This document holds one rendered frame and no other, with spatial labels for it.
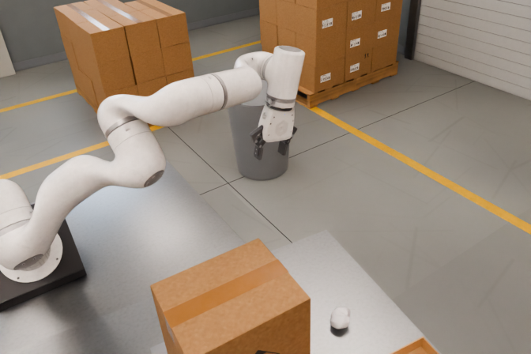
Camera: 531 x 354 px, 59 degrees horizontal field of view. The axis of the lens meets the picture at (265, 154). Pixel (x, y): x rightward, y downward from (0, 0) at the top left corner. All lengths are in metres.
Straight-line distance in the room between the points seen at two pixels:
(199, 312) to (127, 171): 0.35
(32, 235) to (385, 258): 2.04
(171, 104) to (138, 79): 3.14
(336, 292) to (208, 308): 0.52
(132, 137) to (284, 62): 0.44
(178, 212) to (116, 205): 0.26
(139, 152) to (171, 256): 0.65
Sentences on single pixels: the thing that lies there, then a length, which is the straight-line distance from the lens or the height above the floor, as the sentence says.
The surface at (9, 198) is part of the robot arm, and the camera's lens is 1.31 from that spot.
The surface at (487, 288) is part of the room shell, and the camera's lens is 2.81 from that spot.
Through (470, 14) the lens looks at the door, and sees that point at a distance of 5.03.
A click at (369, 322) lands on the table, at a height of 0.83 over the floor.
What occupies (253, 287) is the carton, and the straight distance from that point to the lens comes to 1.13.
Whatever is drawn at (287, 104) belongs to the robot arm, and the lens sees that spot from 1.29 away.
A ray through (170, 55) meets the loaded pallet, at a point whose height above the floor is 0.56.
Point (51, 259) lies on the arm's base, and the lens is 1.68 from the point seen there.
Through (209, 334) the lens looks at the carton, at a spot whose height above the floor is 1.12.
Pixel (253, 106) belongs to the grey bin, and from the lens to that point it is 3.04.
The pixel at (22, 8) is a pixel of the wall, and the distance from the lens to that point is 6.12.
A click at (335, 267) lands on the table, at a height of 0.83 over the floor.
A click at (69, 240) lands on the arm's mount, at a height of 0.93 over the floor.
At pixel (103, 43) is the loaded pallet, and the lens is 3.98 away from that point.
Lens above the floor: 1.96
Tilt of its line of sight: 32 degrees down
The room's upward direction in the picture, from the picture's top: 3 degrees counter-clockwise
